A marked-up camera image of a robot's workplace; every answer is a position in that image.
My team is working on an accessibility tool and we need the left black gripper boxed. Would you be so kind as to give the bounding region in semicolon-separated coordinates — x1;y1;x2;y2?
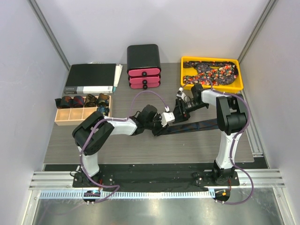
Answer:
145;114;169;137

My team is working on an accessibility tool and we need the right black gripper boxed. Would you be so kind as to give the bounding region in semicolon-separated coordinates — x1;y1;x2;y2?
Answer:
172;98;207;125

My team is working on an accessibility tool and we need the blue brown striped tie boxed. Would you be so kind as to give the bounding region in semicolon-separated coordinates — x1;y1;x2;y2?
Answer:
152;119;218;136

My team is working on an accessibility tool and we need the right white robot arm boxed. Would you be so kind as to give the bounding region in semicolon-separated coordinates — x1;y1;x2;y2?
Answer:
173;84;249;186

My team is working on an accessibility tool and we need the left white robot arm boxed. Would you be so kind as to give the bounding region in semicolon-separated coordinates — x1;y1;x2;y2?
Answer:
72;105;173;187

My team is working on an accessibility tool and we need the rolled blue gold tie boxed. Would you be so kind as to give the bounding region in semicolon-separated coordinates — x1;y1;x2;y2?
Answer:
97;106;110;116

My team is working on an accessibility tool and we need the colourful floral tie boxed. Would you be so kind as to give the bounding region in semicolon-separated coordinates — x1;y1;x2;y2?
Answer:
183;61;239;86

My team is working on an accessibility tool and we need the black pink drawer box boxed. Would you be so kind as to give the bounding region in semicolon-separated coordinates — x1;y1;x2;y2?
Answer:
127;44;161;90

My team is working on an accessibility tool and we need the yellow plastic tray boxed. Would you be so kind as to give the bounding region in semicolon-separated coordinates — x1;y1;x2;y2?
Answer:
180;56;244;93

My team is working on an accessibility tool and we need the rolled brown patterned tie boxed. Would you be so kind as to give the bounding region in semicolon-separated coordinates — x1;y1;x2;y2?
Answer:
84;94;98;107

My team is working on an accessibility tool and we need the rolled navy striped tie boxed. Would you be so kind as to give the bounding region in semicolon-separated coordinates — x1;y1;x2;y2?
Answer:
72;96;85;108

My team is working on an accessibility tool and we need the wooden compartment organizer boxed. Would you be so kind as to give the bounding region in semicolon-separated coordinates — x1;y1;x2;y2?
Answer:
54;94;112;126

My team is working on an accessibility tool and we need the black flat box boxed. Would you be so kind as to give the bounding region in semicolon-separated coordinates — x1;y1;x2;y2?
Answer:
64;63;116;94

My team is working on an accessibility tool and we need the rolled red dark tie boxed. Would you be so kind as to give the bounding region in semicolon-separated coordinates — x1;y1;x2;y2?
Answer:
55;96;73;109

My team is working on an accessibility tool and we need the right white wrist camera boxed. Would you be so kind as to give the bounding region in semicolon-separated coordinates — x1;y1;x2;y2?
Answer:
176;87;186;100

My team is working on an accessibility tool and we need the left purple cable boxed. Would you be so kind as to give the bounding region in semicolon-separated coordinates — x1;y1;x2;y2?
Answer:
79;90;171;188

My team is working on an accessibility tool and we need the purple cable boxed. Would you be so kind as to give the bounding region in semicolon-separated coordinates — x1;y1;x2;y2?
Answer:
79;90;171;188
181;79;254;206

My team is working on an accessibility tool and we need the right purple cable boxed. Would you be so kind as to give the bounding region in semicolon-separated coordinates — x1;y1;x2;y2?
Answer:
181;79;254;206

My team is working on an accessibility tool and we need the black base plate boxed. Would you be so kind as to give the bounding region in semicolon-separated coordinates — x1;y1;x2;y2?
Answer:
72;163;240;193

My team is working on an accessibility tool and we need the white slotted cable duct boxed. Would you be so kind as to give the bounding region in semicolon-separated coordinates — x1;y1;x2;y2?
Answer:
39;189;215;200

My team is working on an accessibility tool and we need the aluminium frame rail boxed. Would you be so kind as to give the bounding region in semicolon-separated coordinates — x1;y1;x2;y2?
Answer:
29;171;78;189

